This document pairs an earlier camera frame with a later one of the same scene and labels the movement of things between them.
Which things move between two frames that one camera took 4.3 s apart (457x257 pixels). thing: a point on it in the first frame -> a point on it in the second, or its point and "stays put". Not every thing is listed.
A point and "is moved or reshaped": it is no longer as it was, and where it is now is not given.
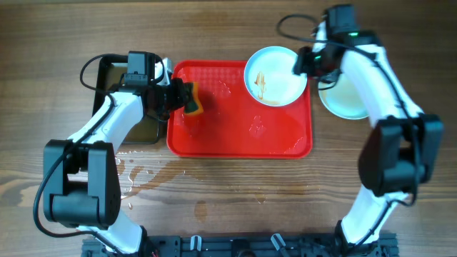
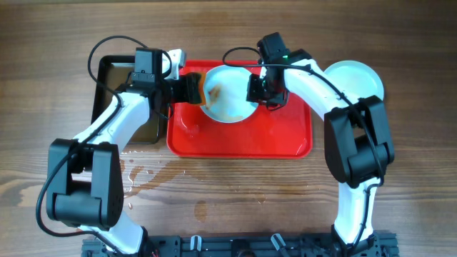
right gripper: [304, 65] -> [255, 95]
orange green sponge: [192, 104] is moved or reshaped
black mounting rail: [248, 245] stays put
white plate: [270, 79] is moved or reshaped
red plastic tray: [234, 124] stays put
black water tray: [110, 78] stays put
